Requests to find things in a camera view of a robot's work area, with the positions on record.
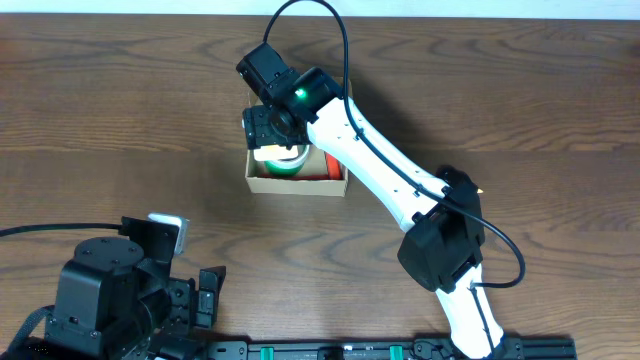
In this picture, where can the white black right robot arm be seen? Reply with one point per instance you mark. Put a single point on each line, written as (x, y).
(442, 240)

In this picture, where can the yellow white sticky note pad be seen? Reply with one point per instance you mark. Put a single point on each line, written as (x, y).
(275, 152)

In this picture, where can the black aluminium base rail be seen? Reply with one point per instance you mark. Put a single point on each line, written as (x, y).
(510, 348)

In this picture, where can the brown cardboard box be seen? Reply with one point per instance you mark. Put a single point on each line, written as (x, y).
(300, 185)

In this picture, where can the green tape roll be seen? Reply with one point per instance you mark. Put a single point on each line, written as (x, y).
(282, 168)

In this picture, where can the white tape roll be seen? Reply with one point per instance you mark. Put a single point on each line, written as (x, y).
(304, 151)

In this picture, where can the red box cutter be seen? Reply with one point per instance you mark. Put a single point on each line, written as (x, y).
(296, 178)

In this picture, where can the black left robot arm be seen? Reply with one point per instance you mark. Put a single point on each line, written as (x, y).
(116, 299)

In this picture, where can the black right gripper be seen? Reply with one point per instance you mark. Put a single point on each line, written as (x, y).
(257, 132)

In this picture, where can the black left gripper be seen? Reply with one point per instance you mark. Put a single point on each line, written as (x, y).
(187, 298)

